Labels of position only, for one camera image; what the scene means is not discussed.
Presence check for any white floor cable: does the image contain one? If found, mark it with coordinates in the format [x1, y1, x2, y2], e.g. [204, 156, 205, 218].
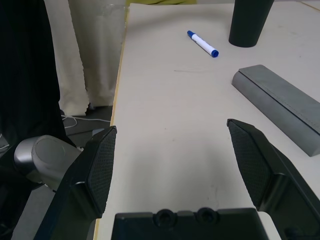
[60, 114, 111, 130]

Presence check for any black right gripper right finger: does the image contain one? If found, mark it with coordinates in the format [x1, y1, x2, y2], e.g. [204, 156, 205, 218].
[226, 118, 320, 240]

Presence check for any black cloth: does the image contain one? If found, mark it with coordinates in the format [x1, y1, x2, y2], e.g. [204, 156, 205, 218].
[0, 0, 69, 240]

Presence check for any cream fabric partition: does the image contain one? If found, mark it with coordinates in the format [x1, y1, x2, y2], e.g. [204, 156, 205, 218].
[44, 0, 129, 117]

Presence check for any white marker with blue caps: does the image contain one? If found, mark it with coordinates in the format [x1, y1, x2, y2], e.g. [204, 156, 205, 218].
[186, 29, 220, 59]

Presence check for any grey glasses case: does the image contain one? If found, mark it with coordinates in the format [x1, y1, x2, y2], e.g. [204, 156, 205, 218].
[231, 64, 320, 158]

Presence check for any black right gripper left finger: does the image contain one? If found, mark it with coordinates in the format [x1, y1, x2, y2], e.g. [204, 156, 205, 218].
[33, 125, 118, 240]

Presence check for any black tapered cup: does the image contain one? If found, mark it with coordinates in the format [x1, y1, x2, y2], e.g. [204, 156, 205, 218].
[228, 0, 275, 49]

